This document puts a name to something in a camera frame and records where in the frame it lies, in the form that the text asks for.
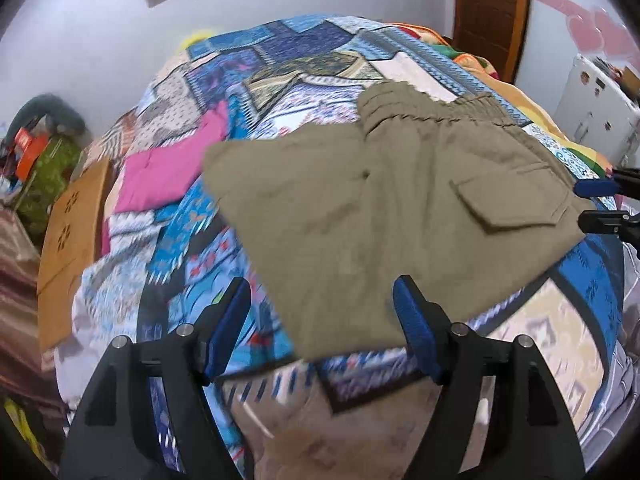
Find striped brown curtain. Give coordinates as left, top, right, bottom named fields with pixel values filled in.
left=0, top=205, right=68, bottom=413

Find white heart-print sliding door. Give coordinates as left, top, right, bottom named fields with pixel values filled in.
left=530, top=0, right=640, bottom=78

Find orange colourful fleece blanket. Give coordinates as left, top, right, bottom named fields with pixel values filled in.
left=385, top=22, right=617, bottom=177

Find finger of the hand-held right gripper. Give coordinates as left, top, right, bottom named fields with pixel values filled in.
left=572, top=166, right=640, bottom=199
left=577, top=210, right=640, bottom=261

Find orange box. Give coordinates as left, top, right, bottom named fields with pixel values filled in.
left=12, top=127, right=51, bottom=181

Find pink cloth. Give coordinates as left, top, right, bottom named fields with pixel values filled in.
left=100, top=100, right=232, bottom=256

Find grey striped cloth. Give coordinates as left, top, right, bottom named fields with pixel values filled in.
left=575, top=340, right=632, bottom=467

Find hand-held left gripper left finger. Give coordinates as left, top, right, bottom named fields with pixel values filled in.
left=57, top=276, right=252, bottom=480

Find white floral bedsheet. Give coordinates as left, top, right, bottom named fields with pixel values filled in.
left=55, top=210, right=166, bottom=411

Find green patterned bag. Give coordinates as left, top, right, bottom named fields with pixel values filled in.
left=15, top=135, right=84, bottom=231

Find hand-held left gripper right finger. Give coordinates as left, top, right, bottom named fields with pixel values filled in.
left=392, top=275, right=586, bottom=480

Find khaki pants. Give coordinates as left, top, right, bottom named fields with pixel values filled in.
left=202, top=80, right=592, bottom=362

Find brown wooden door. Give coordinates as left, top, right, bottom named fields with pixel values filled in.
left=452, top=0, right=534, bottom=84

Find blue patchwork blanket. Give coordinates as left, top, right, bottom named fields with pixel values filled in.
left=70, top=12, right=628, bottom=480

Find white plastic cabinet with stickers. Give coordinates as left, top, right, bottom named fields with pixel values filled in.
left=550, top=52, right=640, bottom=162

